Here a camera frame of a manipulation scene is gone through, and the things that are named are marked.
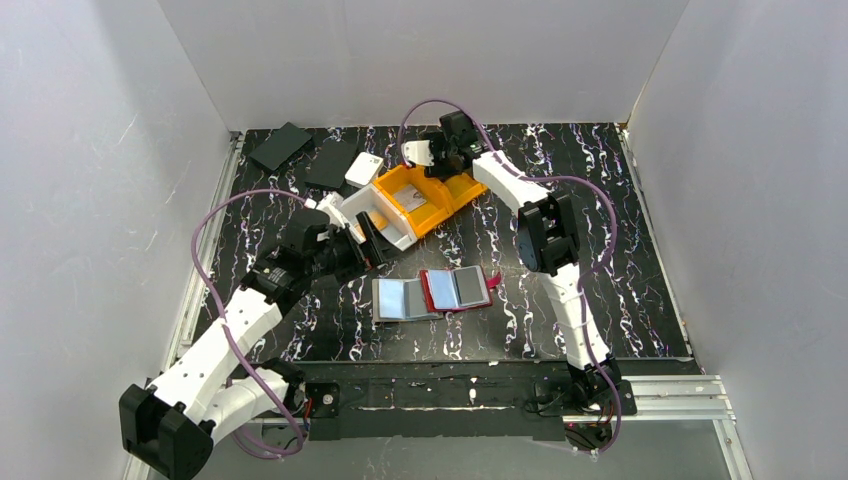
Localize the grey card holder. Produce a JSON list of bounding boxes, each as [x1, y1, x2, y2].
[[372, 278, 444, 323]]

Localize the red leather card holder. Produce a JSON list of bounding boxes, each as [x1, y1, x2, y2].
[[419, 265, 502, 313]]

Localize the grey credit card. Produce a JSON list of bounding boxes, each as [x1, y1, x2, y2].
[[453, 266, 489, 308]]

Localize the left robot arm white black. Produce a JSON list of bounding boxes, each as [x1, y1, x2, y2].
[[119, 209, 401, 479]]

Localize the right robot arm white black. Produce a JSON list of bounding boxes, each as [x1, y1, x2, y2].
[[400, 111, 620, 399]]

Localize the orange card in bin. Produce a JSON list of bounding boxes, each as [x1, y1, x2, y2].
[[367, 211, 389, 231]]

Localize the id card in bin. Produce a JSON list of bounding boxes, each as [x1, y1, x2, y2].
[[393, 184, 427, 213]]

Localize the white plastic bin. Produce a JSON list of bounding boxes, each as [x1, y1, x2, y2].
[[328, 184, 419, 251]]

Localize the orange bin right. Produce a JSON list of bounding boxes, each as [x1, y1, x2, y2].
[[443, 173, 488, 213]]

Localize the orange bin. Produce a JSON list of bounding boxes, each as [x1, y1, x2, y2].
[[443, 173, 488, 213], [374, 166, 456, 238]]

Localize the white small box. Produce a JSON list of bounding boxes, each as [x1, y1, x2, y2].
[[344, 152, 385, 189]]

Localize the orange bin middle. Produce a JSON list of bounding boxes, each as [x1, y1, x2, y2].
[[374, 166, 456, 238]]

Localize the black flat box right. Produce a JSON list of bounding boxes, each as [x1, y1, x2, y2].
[[304, 140, 360, 191]]

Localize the black flat box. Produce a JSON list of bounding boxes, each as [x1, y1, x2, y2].
[[304, 140, 360, 191], [248, 122, 313, 174]]

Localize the black flat box left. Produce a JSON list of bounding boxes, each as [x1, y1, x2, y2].
[[248, 122, 313, 174]]

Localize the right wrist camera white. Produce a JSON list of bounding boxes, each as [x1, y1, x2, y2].
[[401, 140, 434, 167]]

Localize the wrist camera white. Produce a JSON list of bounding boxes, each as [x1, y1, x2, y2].
[[401, 140, 434, 167], [304, 192, 349, 228]]

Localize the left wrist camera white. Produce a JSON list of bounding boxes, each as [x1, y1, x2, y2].
[[304, 192, 349, 228]]

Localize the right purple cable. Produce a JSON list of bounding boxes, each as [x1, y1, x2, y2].
[[397, 99, 624, 455]]

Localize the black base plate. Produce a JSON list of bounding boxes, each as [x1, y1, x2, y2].
[[294, 360, 637, 441]]

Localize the aluminium rail frame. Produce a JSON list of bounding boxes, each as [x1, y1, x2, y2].
[[122, 132, 753, 480]]

